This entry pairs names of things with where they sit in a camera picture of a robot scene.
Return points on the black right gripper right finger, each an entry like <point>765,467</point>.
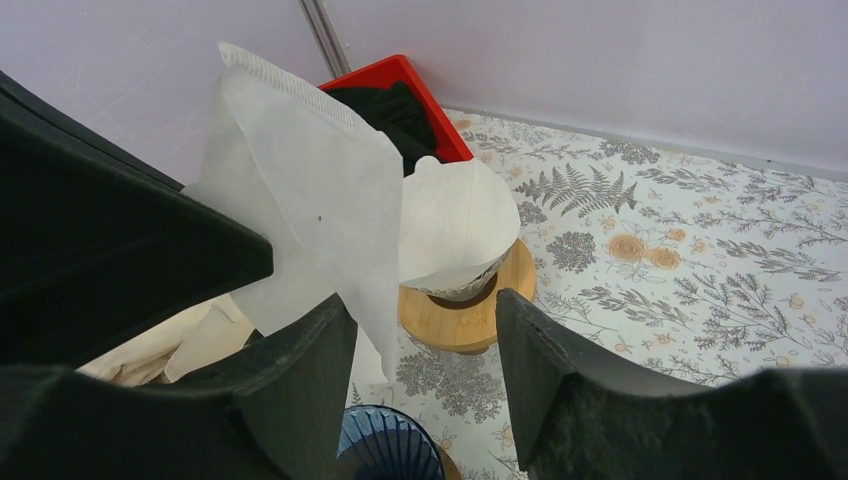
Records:
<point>580,411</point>

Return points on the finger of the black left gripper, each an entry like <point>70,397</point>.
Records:
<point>96,245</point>

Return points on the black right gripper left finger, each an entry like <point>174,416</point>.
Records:
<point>270,411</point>

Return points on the blue ribbed glass dripper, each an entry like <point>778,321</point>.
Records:
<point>378,442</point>

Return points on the clear ribbed glass dripper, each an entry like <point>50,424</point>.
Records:
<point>472,288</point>

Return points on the white paper coffee filter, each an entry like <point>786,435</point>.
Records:
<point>457,219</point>

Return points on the beige cloth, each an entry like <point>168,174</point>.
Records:
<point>192,339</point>

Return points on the red plastic tray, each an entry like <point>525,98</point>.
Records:
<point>451,147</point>

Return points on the black cloth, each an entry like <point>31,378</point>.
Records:
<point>398,114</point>

